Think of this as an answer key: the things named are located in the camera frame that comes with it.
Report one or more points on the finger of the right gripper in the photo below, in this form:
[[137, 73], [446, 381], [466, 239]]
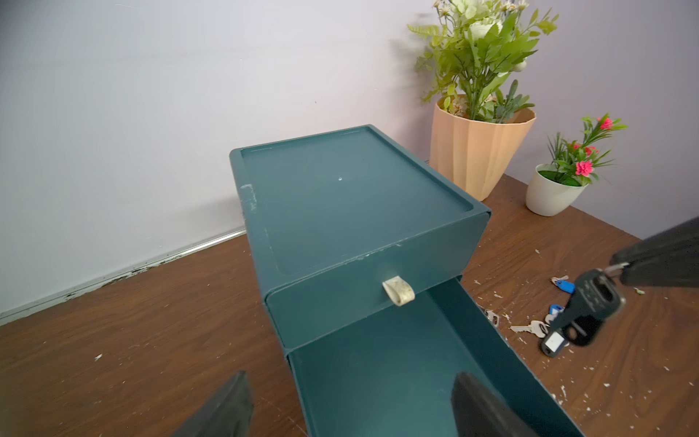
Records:
[[668, 259]]

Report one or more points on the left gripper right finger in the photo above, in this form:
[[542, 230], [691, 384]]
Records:
[[478, 412]]

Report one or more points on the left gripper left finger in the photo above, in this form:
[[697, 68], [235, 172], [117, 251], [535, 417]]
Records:
[[227, 413]]

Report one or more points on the teal three-drawer cabinet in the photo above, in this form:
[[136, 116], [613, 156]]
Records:
[[312, 203]]

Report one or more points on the small pink-flower potted plant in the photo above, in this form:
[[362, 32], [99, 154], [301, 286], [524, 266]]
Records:
[[574, 166]]

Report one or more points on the large white-flower potted plant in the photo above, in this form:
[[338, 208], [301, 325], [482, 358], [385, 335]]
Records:
[[480, 117]]

